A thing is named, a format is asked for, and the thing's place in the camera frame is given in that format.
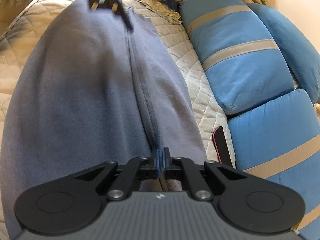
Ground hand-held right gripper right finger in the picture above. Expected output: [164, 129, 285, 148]
[162, 147, 247, 202]

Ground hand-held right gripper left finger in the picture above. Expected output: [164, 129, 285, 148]
[75, 148, 162, 202]

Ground blue-grey pants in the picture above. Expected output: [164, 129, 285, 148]
[0, 0, 208, 240]

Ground black belt with pink edge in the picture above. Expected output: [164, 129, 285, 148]
[212, 126, 233, 164]

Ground grey quilted bedspread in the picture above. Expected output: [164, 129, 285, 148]
[0, 0, 237, 233]

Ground blue grey-striped pillow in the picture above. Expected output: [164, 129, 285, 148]
[227, 89, 320, 233]
[179, 0, 295, 117]

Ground plain blue pillow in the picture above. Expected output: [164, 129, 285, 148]
[246, 2, 320, 104]

